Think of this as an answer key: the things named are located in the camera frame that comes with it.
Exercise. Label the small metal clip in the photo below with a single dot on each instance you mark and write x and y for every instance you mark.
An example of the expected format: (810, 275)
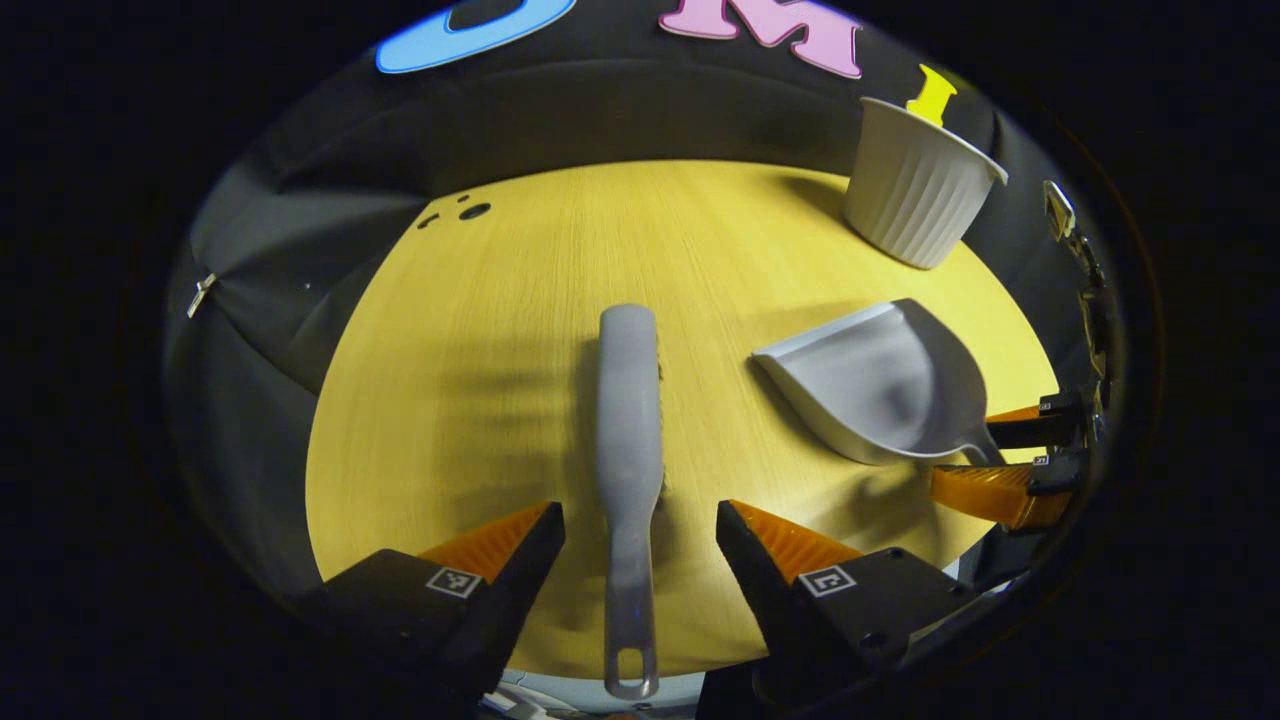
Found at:
(201, 295)

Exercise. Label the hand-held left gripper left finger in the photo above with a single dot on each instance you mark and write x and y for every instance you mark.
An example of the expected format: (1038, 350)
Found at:
(520, 590)

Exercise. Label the grey dustpan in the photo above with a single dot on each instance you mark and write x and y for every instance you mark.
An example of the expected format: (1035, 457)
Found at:
(880, 385)

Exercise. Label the wooden desktop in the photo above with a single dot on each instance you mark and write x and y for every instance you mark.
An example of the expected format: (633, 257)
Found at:
(470, 400)

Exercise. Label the black backdrop cloth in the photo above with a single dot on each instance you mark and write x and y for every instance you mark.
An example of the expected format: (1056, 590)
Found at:
(300, 250)

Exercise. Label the small grey broom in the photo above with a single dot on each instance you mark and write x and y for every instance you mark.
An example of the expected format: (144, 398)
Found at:
(630, 420)

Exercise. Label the white ribbed garbage bin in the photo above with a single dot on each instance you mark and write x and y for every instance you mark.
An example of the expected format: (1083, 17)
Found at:
(915, 190)

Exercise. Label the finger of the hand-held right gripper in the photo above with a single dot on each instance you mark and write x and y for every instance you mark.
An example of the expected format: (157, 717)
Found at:
(990, 490)
(1030, 428)

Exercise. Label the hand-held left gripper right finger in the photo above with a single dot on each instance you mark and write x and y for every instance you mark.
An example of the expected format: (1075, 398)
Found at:
(760, 590)

